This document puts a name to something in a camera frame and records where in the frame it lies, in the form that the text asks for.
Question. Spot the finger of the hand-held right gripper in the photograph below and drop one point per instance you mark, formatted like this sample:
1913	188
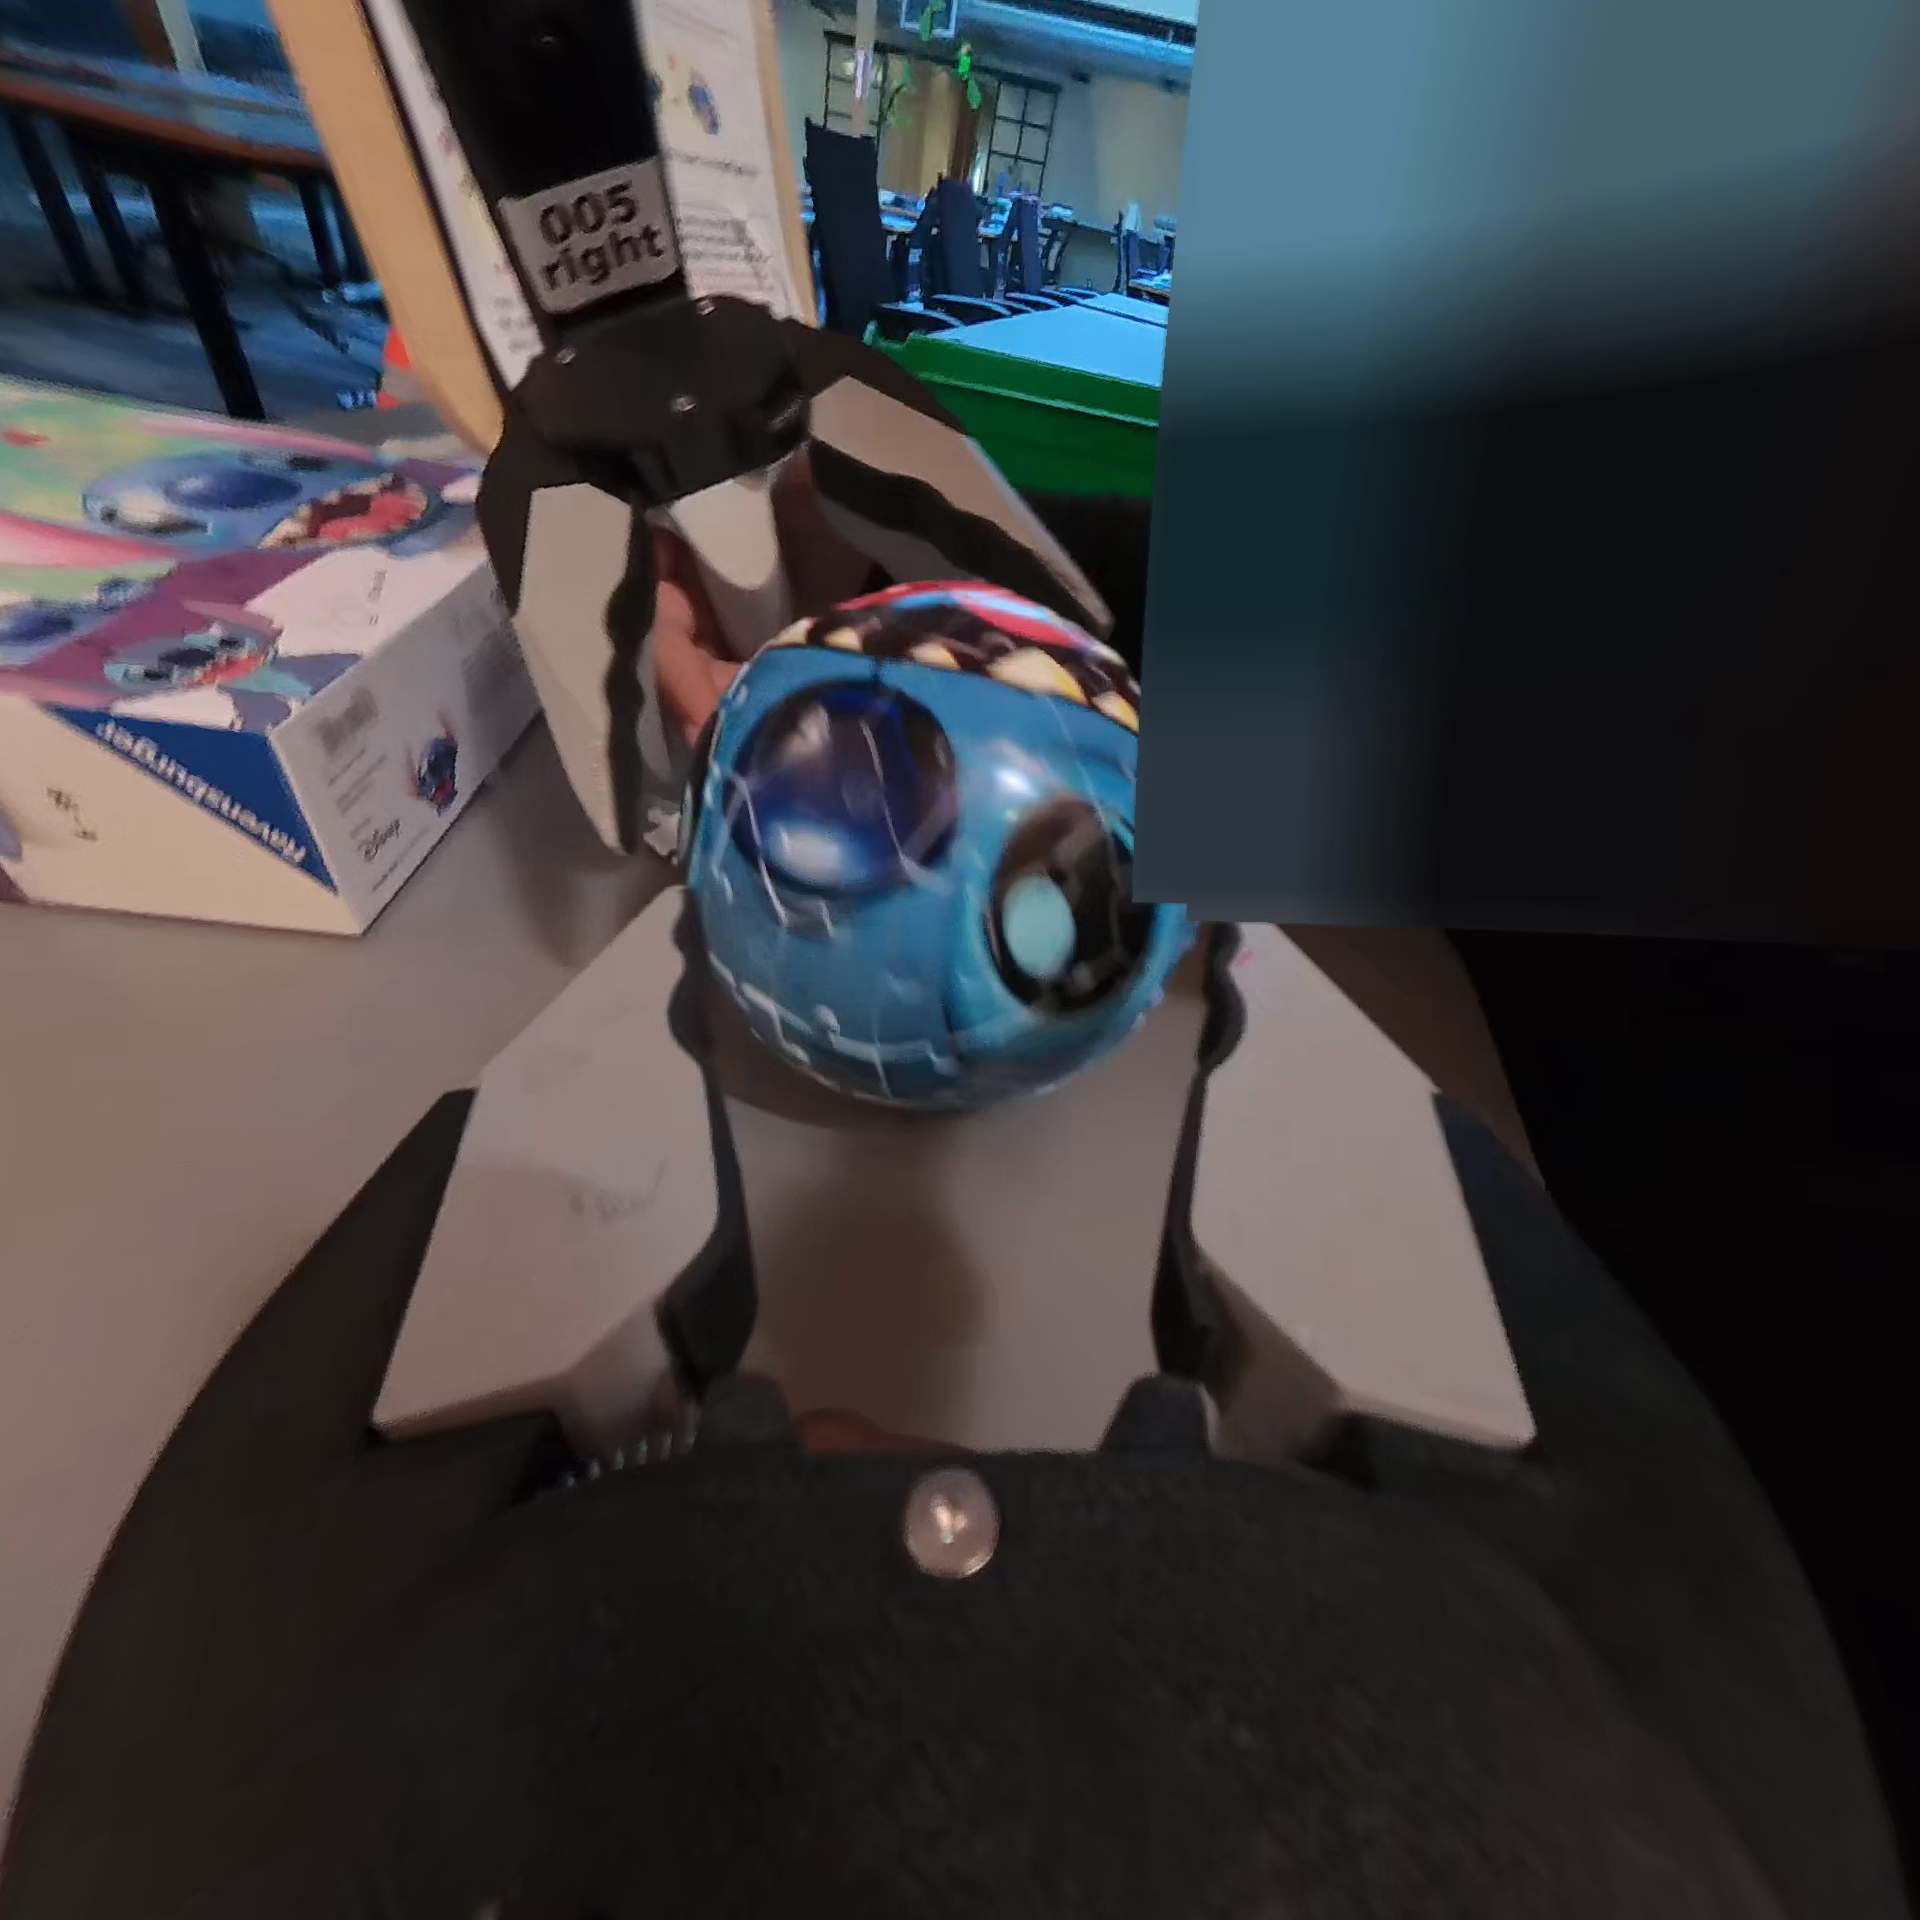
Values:
569	599
944	465

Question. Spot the blue puzzle ball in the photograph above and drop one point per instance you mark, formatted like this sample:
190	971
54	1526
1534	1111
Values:
901	900

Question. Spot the printed puzzle box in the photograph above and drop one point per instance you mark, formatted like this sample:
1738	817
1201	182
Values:
224	721

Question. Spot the wooden table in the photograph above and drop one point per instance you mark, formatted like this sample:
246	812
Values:
148	135

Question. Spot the person's right hand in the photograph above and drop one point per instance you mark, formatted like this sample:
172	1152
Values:
690	662

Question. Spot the green plastic bin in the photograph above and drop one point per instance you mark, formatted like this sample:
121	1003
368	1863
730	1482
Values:
1050	404

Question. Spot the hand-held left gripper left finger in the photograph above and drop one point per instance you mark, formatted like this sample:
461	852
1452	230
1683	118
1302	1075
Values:
569	1244

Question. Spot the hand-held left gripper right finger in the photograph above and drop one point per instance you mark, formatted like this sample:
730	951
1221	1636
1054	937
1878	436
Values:
1349	1260

